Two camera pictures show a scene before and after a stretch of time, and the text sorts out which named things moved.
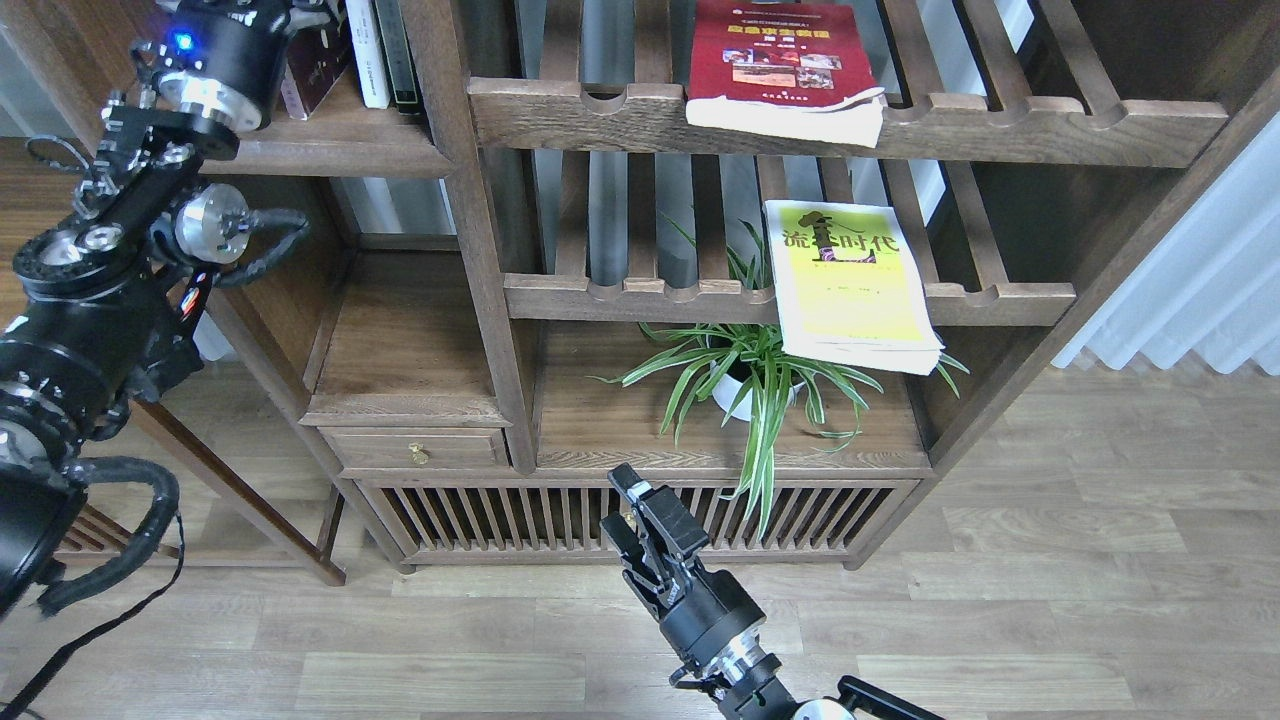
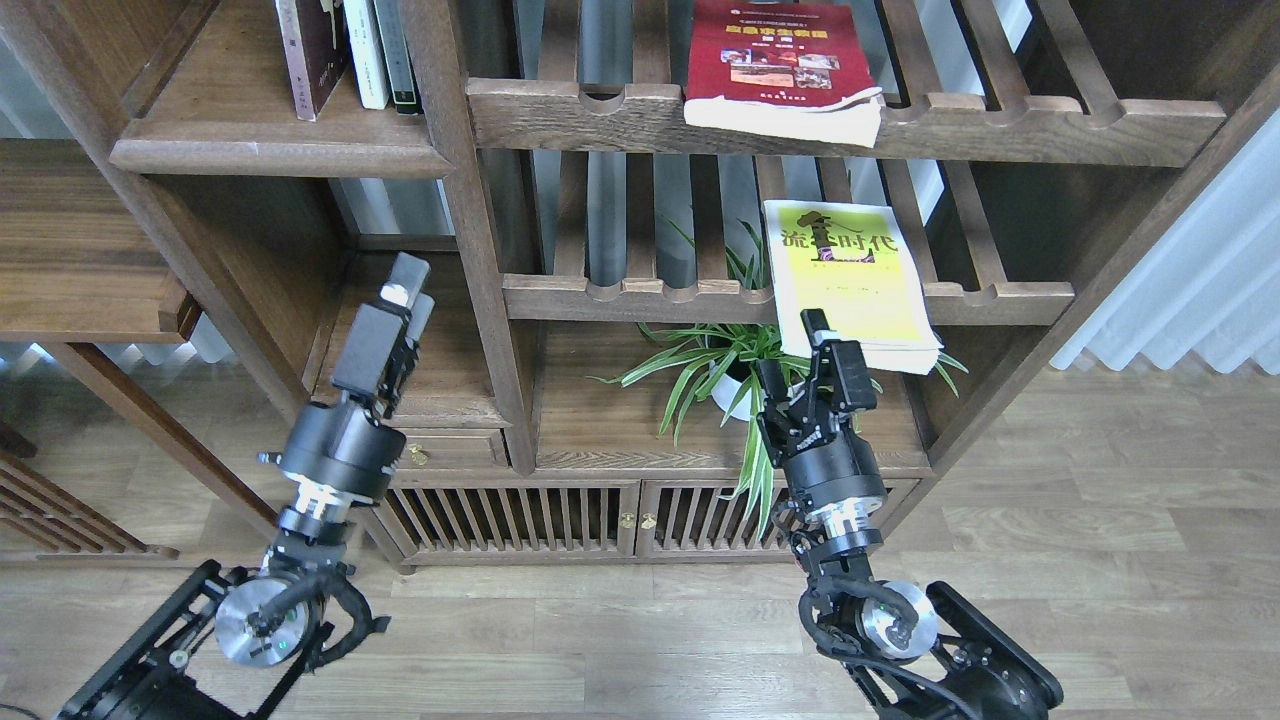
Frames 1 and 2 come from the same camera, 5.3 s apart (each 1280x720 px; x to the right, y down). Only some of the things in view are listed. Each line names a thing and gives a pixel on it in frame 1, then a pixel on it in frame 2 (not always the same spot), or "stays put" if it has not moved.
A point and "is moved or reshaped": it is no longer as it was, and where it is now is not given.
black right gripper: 703,611 to 834,488
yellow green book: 847,288 stays put
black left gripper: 220,60 to 337,455
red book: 787,67 stays put
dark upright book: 399,55 stays put
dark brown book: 316,58 is moved or reshaped
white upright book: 368,53 stays put
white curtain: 1211,287 stays put
